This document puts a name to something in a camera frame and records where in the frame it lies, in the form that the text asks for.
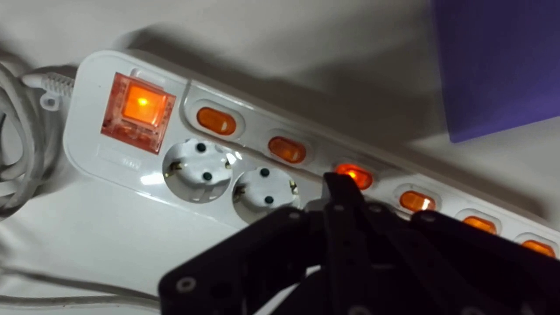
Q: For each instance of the white power strip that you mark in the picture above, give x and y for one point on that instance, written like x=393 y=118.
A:
x=186 y=141

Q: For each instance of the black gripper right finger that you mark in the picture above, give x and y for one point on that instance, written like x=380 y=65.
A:
x=478 y=272

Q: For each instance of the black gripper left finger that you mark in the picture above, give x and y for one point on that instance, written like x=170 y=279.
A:
x=244 y=272

